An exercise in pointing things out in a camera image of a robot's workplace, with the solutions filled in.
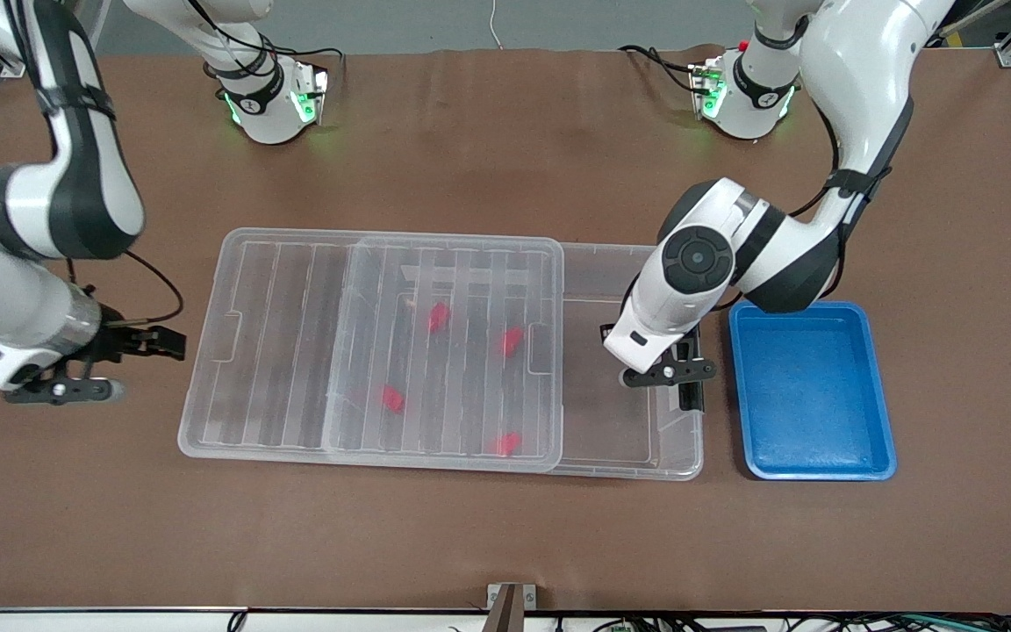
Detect clear plastic box lid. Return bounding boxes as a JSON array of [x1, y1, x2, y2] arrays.
[[177, 227, 566, 474]]

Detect clear plastic storage box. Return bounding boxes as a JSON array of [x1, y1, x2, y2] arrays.
[[326, 233, 705, 482]]

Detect blue plastic tray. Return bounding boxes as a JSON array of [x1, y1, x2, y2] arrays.
[[728, 300, 899, 482]]

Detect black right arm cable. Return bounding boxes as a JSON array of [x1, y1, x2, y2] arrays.
[[67, 249, 185, 327]]

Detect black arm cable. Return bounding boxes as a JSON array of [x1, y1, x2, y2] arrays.
[[785, 105, 850, 304], [67, 249, 185, 327]]

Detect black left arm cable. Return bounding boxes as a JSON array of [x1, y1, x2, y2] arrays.
[[785, 105, 850, 304]]

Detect black base cable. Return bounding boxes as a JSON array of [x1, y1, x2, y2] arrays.
[[618, 44, 706, 94], [273, 46, 345, 69]]

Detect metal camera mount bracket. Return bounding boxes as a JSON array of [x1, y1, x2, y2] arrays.
[[485, 583, 538, 632]]

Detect green cable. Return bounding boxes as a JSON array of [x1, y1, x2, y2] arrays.
[[887, 614, 1002, 632]]

